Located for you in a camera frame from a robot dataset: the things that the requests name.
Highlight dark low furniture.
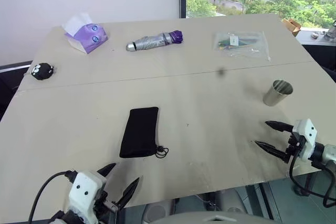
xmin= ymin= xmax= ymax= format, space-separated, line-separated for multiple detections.
xmin=0 ymin=60 xmax=34 ymax=121

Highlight dark rounded shape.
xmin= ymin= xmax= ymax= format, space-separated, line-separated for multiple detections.
xmin=143 ymin=200 xmax=175 ymax=224

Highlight stainless steel cup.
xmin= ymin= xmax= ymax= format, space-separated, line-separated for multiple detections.
xmin=263 ymin=79 xmax=294 ymax=106

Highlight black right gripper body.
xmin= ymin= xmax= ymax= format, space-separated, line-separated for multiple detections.
xmin=285 ymin=131 xmax=307 ymax=157

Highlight grey kettle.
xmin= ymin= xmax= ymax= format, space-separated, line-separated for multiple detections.
xmin=324 ymin=19 xmax=336 ymax=42

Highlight dark side cabinet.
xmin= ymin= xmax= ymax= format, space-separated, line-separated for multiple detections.
xmin=296 ymin=28 xmax=336 ymax=79

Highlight black plush toy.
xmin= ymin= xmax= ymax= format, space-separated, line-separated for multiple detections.
xmin=30 ymin=62 xmax=56 ymax=81

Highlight open cardboard box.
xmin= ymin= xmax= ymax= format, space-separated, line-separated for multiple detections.
xmin=281 ymin=18 xmax=302 ymax=37

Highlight clear plastic zip bag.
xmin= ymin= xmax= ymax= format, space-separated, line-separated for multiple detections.
xmin=213 ymin=30 xmax=271 ymax=62

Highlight purple tissue box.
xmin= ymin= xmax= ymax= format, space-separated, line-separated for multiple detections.
xmin=61 ymin=12 xmax=109 ymax=55

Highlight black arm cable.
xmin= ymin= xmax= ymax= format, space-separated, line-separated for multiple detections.
xmin=27 ymin=170 xmax=78 ymax=224
xmin=289 ymin=153 xmax=336 ymax=208

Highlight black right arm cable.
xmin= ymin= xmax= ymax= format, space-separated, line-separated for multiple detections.
xmin=289 ymin=153 xmax=336 ymax=208

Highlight silver purple folding umbrella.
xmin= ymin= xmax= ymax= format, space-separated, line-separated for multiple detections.
xmin=125 ymin=30 xmax=184 ymax=52

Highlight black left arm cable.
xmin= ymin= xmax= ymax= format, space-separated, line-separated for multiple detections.
xmin=27 ymin=170 xmax=78 ymax=224

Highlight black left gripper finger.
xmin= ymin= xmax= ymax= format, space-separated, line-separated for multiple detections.
xmin=96 ymin=162 xmax=117 ymax=182
xmin=115 ymin=177 xmax=141 ymax=211

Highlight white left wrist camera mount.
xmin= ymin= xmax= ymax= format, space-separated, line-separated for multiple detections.
xmin=68 ymin=170 xmax=108 ymax=224

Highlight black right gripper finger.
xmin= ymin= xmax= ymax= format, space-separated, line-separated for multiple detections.
xmin=264 ymin=120 xmax=295 ymax=133
xmin=254 ymin=140 xmax=292 ymax=164

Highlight black fabric pouch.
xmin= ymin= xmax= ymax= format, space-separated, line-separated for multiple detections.
xmin=119 ymin=106 xmax=170 ymax=159

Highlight grey rounded robot torso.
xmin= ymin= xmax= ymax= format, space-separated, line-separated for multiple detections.
xmin=161 ymin=210 xmax=274 ymax=224

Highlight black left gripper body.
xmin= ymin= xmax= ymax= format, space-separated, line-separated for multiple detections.
xmin=92 ymin=181 xmax=119 ymax=216

